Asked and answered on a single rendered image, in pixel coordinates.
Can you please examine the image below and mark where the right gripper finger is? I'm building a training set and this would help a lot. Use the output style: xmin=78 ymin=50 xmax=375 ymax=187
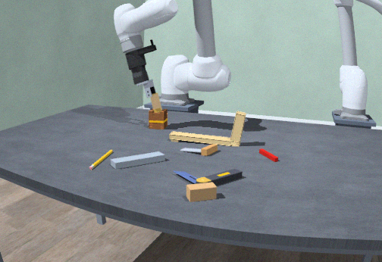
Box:
xmin=137 ymin=81 xmax=152 ymax=98
xmin=148 ymin=80 xmax=156 ymax=94

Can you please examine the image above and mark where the yellow pencil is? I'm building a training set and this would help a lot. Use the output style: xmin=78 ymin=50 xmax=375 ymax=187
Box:
xmin=89 ymin=150 xmax=113 ymax=170

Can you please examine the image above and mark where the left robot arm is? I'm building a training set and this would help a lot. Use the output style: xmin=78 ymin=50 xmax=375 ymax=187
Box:
xmin=333 ymin=0 xmax=382 ymax=121

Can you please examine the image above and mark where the red flat bar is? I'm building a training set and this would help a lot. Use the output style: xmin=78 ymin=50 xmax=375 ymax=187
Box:
xmin=259 ymin=149 xmax=278 ymax=162

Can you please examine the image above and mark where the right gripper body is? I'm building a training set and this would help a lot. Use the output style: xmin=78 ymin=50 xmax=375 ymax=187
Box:
xmin=121 ymin=35 xmax=157 ymax=85

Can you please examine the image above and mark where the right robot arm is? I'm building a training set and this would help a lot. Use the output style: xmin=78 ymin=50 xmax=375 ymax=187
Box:
xmin=114 ymin=0 xmax=231 ymax=106

